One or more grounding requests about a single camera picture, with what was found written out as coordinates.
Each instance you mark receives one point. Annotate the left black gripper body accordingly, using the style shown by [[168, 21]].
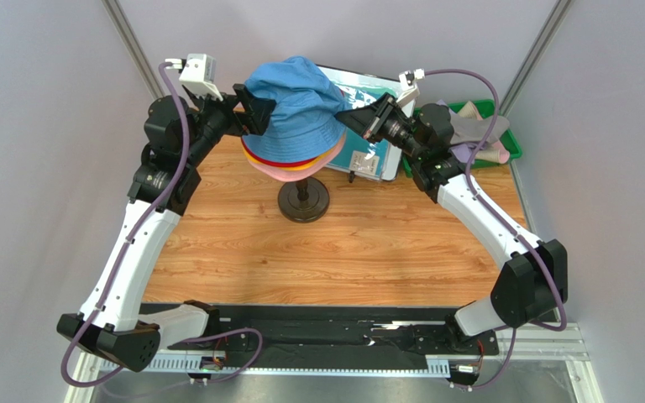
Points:
[[213, 120]]

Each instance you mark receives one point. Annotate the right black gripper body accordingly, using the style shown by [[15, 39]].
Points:
[[376, 116]]

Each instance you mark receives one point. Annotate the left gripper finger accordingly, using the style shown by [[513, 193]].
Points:
[[246, 99], [256, 114]]

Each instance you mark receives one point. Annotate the red hat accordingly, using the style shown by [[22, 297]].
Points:
[[297, 165]]

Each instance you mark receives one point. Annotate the blue hat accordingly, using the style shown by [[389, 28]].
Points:
[[302, 125]]

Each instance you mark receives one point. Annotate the yellow bucket hat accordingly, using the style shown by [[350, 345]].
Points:
[[324, 160]]

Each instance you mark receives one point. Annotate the pink bucket hat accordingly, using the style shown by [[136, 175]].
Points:
[[291, 174]]

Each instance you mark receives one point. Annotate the grey hat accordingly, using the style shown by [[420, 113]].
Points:
[[472, 130]]

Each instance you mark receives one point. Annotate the lavender hat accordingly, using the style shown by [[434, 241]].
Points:
[[464, 150]]

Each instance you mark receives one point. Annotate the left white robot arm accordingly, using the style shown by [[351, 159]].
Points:
[[181, 132]]

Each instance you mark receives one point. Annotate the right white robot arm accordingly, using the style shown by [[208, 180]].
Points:
[[534, 273]]

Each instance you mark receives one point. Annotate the green plastic bin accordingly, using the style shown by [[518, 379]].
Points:
[[481, 109]]

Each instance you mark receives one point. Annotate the dark round stand base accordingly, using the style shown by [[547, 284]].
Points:
[[303, 201]]

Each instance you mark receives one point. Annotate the pink beige hat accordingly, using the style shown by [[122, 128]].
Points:
[[496, 152]]

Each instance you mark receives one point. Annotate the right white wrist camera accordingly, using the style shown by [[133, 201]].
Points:
[[408, 81]]

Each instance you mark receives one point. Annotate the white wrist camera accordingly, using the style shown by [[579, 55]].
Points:
[[408, 81], [197, 75]]

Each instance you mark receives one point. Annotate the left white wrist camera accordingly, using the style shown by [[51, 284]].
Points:
[[197, 75]]

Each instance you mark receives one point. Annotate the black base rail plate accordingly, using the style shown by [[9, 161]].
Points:
[[339, 337]]

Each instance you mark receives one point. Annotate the aluminium frame rail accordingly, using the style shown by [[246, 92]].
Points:
[[466, 371]]

